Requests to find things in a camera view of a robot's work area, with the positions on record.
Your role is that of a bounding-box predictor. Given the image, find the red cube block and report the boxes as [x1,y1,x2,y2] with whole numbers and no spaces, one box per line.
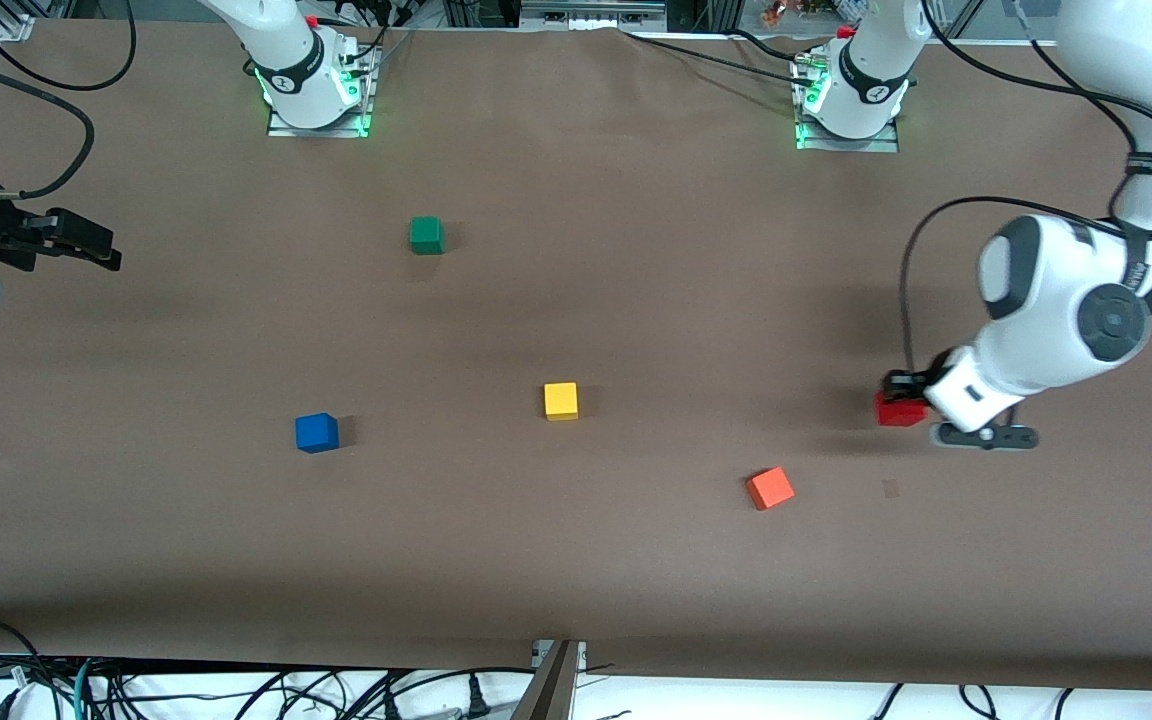
[875,392,928,428]

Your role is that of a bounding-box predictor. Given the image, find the blue cube block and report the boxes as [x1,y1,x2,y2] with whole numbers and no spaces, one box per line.
[295,412,340,455]

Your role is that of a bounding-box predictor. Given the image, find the orange cube block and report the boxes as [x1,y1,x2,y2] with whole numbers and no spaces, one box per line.
[746,466,796,512]

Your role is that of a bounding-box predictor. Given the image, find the brown table cover sheet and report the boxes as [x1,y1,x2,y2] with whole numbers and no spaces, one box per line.
[0,18,1152,691]

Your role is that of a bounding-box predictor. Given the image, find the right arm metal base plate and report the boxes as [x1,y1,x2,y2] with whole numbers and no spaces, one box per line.
[268,45,375,139]

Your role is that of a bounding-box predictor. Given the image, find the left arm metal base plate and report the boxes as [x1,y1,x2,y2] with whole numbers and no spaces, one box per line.
[793,55,900,154]

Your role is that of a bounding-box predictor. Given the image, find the short black base cable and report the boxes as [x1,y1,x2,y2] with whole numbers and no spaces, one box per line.
[731,28,805,61]

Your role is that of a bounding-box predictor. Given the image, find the long black base cable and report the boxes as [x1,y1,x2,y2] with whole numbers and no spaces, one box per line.
[621,30,819,89]

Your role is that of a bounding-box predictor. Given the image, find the silver metal bracket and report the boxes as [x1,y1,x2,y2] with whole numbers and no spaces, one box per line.
[531,640,588,673]

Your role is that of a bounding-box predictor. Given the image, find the brown wooden post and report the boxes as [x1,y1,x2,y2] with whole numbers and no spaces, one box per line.
[511,642,579,720]

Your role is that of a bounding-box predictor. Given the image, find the silver aluminium frame rail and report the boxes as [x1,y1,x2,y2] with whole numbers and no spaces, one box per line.
[521,0,668,31]

